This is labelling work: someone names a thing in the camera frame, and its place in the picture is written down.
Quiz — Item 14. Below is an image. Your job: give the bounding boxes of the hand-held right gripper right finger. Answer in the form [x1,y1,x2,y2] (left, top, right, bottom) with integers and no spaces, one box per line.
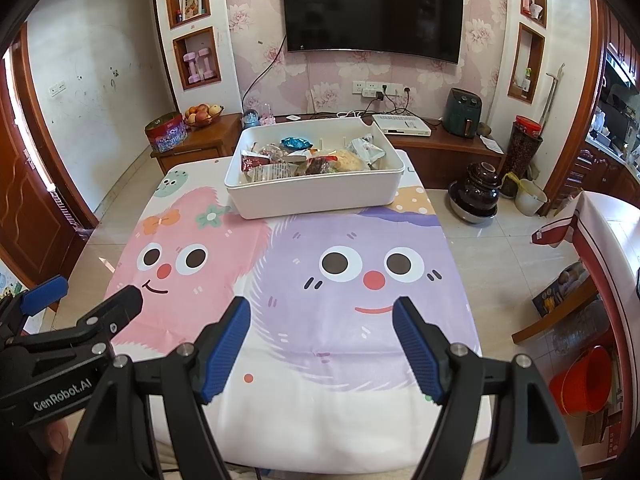
[391,296,583,480]

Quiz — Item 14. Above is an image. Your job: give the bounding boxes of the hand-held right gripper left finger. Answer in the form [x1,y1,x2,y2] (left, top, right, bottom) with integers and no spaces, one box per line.
[75,296,252,480]

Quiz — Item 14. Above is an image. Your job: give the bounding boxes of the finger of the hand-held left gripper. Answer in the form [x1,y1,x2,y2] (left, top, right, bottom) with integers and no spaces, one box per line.
[0,275,69,336]
[70,285,145,358]

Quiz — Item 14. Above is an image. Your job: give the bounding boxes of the white plastic storage bin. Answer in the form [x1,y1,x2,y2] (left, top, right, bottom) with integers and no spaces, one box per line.
[224,117,406,220]

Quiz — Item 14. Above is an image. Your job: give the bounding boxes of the large clear bread packet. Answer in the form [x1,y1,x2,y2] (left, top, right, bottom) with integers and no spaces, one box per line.
[245,162,301,183]

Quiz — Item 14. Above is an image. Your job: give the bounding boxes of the brown chocolate snack packet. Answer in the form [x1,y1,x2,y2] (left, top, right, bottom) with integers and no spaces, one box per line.
[241,149,271,171]

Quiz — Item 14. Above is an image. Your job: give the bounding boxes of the clear rice cracker packet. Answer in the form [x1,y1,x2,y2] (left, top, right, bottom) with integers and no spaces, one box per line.
[330,149,366,173]

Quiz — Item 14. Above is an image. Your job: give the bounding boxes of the grey foil snack packet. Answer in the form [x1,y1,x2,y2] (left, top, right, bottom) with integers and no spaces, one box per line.
[347,135,388,168]

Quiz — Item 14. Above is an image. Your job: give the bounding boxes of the person's left hand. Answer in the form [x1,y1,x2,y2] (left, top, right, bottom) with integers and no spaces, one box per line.
[44,416,77,462]

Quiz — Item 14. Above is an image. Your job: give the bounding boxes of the cartoon printed tablecloth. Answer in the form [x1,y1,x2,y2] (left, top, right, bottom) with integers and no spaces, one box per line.
[105,152,483,466]

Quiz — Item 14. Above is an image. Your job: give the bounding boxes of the brown wooden door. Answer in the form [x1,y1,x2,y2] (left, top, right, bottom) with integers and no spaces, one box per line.
[0,25,98,286]

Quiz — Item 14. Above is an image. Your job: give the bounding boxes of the blue cardboard box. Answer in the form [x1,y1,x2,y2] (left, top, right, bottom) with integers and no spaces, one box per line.
[532,262,593,318]

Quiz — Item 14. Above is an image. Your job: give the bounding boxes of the red plastic bucket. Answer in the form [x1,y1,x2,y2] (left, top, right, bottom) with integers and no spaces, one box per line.
[549,345,613,416]

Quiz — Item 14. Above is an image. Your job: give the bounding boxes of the brown ceramic jar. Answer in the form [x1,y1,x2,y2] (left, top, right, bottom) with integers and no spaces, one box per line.
[448,161,501,223]

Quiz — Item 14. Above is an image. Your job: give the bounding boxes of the red round tin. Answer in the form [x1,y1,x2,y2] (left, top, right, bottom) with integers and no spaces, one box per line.
[145,112,188,153]

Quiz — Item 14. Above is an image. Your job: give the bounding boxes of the wooden side cabinet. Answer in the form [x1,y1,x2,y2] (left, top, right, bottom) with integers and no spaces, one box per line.
[150,112,244,173]

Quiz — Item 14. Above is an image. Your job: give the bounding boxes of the cream plastic bucket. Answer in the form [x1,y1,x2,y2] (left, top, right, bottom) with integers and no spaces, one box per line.
[514,178,549,217]

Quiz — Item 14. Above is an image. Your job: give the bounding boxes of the wooden tv cabinet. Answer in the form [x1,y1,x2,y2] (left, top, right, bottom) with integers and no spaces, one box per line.
[235,112,507,173]

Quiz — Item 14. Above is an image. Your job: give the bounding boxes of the fruit bowl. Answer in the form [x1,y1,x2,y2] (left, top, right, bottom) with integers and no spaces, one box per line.
[182,103,224,128]

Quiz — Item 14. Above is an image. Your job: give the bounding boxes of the white red cloth cover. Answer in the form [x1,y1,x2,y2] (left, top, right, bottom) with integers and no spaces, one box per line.
[531,190,640,461]

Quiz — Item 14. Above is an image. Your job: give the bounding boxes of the tall container with red lid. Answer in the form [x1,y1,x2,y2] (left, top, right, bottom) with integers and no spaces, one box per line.
[502,116,543,196]

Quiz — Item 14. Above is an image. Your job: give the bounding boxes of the white set-top box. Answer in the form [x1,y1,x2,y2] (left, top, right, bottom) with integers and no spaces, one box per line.
[371,113,432,137]

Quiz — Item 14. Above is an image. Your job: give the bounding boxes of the dark green air fryer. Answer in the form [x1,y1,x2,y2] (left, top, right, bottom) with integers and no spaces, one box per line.
[444,87,482,137]

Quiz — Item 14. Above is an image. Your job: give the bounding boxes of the wooden kitchen cabinet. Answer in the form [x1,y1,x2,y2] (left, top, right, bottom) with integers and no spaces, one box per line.
[585,5,640,196]

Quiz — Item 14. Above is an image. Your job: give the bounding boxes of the white mop pole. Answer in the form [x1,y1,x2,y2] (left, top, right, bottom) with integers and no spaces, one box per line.
[537,64,566,126]

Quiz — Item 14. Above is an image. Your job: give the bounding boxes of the black tv cable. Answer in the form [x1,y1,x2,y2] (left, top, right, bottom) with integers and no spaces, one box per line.
[241,35,288,111]

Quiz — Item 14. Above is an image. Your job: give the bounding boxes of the white wall sockets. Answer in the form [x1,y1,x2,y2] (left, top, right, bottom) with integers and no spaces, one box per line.
[351,80,413,98]

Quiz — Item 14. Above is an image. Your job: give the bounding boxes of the black wall television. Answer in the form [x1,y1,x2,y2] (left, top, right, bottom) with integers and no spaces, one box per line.
[280,0,464,65]

